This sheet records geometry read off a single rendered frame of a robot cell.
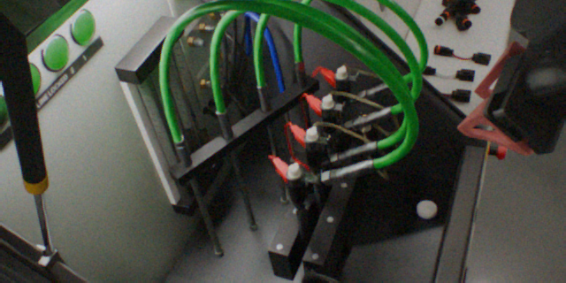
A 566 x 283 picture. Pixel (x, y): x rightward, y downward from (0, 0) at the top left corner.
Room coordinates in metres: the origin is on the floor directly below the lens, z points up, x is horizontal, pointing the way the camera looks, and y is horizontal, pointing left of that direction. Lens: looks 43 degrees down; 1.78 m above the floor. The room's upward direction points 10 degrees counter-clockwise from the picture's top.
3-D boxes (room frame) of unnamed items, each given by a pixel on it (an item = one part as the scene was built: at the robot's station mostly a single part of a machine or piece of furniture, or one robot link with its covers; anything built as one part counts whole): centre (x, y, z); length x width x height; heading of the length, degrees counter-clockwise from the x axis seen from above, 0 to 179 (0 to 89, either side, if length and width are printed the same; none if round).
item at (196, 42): (0.91, 0.11, 1.20); 0.13 x 0.03 x 0.31; 151
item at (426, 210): (0.68, -0.26, 0.84); 0.04 x 0.04 x 0.01
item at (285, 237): (0.68, -0.07, 0.91); 0.34 x 0.10 x 0.15; 151
